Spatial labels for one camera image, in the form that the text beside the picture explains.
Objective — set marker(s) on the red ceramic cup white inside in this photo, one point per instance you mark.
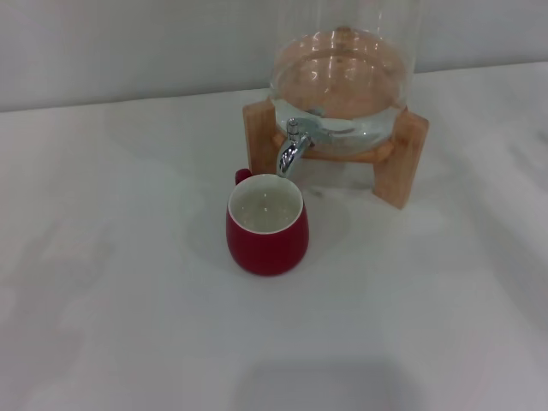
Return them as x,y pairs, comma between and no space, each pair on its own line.
269,248

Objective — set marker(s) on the chrome faucet tap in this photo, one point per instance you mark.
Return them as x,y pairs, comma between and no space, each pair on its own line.
291,150

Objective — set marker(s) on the wooden dispenser stand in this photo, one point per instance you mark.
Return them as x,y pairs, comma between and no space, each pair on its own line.
398,171

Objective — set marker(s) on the white tablecloth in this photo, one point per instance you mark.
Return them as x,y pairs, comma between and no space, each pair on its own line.
385,299

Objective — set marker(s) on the clear glass water dispenser jar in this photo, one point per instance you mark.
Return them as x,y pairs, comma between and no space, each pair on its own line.
342,64

